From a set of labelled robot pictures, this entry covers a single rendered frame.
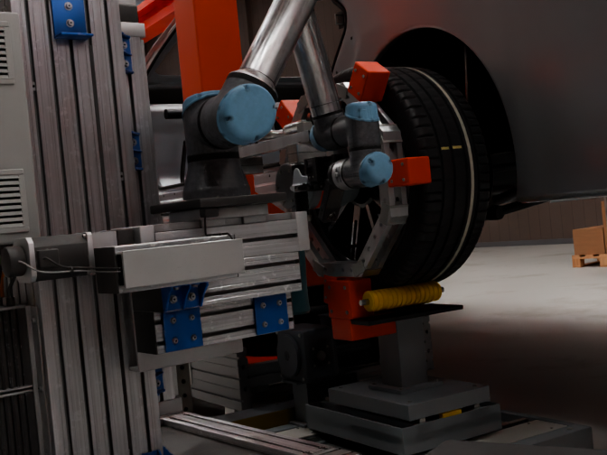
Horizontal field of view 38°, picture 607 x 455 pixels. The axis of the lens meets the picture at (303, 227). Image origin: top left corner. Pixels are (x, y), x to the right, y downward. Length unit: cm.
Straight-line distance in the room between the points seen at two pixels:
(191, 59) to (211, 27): 12
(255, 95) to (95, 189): 42
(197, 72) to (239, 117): 115
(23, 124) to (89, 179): 20
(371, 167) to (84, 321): 71
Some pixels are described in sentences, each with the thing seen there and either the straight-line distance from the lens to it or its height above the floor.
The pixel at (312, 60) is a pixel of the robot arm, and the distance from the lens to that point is 207.
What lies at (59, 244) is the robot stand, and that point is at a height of 75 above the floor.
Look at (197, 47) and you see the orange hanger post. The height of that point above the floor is 134.
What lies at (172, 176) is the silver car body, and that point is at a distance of 495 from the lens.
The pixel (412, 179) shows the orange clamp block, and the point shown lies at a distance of 221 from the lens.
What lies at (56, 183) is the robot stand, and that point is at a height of 88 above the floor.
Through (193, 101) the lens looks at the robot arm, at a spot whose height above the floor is 103.
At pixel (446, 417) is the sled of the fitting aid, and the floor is 17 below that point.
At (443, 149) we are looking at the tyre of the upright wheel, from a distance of 233.
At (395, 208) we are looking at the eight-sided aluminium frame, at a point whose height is 76.
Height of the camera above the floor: 76
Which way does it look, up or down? 1 degrees down
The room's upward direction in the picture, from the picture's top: 6 degrees counter-clockwise
